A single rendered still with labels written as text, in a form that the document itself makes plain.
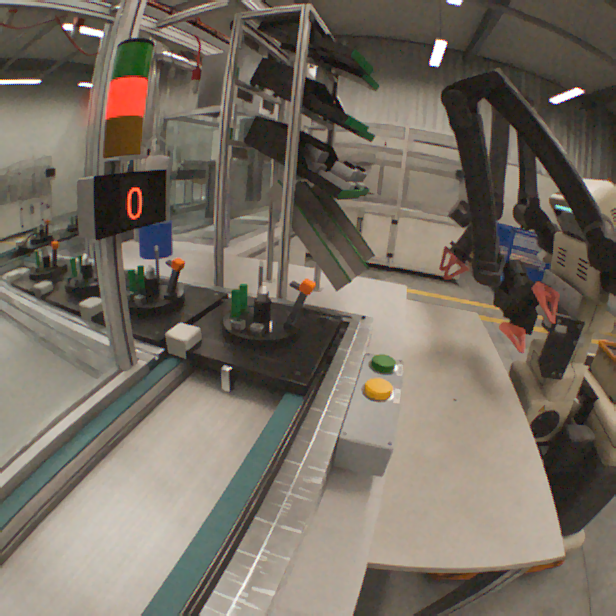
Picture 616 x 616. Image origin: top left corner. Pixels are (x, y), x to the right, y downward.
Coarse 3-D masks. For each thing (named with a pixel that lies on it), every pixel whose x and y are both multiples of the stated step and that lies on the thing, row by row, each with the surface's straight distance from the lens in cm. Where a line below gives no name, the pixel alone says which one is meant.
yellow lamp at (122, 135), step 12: (108, 120) 41; (120, 120) 40; (132, 120) 41; (108, 132) 41; (120, 132) 40; (132, 132) 40; (108, 144) 41; (120, 144) 40; (132, 144) 40; (108, 156) 41
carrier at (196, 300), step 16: (128, 272) 71; (128, 288) 80; (144, 288) 73; (160, 288) 72; (176, 288) 72; (192, 288) 76; (128, 304) 66; (144, 304) 65; (160, 304) 64; (176, 304) 66; (192, 304) 68; (208, 304) 67; (144, 320) 63; (160, 320) 62; (176, 320) 62; (192, 320) 62; (144, 336) 58; (160, 336) 57
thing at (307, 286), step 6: (294, 282) 52; (306, 282) 50; (312, 282) 51; (294, 288) 52; (300, 288) 51; (306, 288) 51; (312, 288) 50; (300, 294) 52; (306, 294) 51; (300, 300) 52; (294, 306) 53; (300, 306) 52; (294, 312) 53; (288, 318) 54; (294, 318) 53
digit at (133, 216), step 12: (120, 180) 39; (132, 180) 40; (144, 180) 42; (120, 192) 39; (132, 192) 40; (144, 192) 42; (120, 204) 39; (132, 204) 40; (144, 204) 42; (120, 216) 39; (132, 216) 41; (144, 216) 42
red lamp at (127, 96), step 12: (120, 84) 42; (132, 84) 41; (144, 84) 42; (108, 96) 43; (120, 96) 41; (132, 96) 41; (144, 96) 42; (108, 108) 42; (120, 108) 41; (132, 108) 41; (144, 108) 43
